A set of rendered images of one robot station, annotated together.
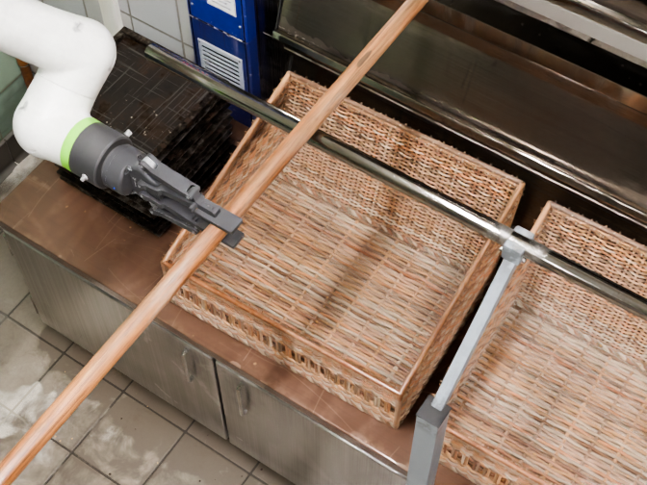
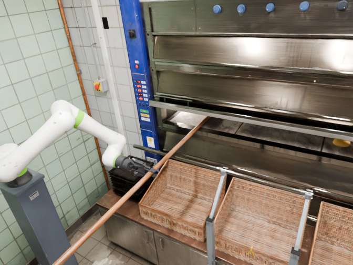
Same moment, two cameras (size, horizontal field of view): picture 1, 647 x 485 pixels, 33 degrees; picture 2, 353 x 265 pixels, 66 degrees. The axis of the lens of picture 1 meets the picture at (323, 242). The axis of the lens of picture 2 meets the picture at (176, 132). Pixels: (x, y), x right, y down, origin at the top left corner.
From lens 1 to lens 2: 0.54 m
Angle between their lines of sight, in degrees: 27
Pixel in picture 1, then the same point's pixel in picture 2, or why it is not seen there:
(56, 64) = (112, 142)
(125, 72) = not seen: hidden behind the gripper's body
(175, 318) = (142, 221)
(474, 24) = (207, 134)
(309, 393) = (178, 235)
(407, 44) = (194, 144)
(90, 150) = (120, 159)
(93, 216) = not seen: hidden behind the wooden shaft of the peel
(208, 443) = not seen: outside the picture
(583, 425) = (253, 236)
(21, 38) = (104, 134)
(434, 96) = (201, 155)
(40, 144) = (108, 161)
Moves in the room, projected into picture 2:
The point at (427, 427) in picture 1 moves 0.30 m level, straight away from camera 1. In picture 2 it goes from (209, 224) to (211, 190)
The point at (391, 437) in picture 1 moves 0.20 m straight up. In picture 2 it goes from (201, 244) to (200, 224)
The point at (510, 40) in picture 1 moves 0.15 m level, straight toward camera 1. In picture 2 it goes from (216, 135) to (215, 146)
